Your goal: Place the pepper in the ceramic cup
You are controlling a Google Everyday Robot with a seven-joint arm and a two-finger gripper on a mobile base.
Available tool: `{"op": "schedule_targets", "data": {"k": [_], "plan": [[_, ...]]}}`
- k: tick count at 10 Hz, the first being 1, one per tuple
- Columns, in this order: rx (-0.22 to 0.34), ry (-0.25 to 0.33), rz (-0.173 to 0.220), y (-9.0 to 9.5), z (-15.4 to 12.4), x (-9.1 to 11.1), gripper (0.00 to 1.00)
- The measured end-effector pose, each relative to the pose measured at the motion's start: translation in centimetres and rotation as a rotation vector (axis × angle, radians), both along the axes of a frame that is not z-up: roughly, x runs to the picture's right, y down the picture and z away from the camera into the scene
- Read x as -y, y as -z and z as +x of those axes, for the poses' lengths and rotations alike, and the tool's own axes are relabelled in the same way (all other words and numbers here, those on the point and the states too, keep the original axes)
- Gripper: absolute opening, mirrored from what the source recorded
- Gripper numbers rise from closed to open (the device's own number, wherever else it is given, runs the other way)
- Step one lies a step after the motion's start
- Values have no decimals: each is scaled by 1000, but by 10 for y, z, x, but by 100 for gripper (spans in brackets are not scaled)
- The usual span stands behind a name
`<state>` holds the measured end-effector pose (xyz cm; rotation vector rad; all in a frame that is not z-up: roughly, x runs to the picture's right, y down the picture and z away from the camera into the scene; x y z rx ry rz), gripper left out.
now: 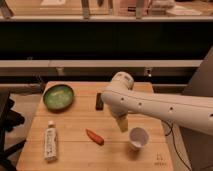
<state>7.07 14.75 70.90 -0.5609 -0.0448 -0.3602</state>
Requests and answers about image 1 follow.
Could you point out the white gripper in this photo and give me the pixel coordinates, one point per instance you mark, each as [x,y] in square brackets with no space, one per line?
[122,123]

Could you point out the white tube bottle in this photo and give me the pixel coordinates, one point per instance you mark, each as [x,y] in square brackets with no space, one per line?
[50,142]

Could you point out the black rectangular block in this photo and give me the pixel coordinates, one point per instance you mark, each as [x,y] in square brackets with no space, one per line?
[99,102]

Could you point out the red pepper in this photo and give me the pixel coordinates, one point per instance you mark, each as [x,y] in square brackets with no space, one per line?
[96,138]

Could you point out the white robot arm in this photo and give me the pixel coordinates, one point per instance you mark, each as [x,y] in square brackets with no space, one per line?
[192,112]

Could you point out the black chair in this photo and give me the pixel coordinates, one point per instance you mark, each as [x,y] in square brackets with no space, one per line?
[8,120]

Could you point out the white ceramic cup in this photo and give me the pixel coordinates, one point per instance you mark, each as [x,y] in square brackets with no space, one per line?
[138,137]

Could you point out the green bowl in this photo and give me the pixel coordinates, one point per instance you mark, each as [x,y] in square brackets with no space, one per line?
[58,97]

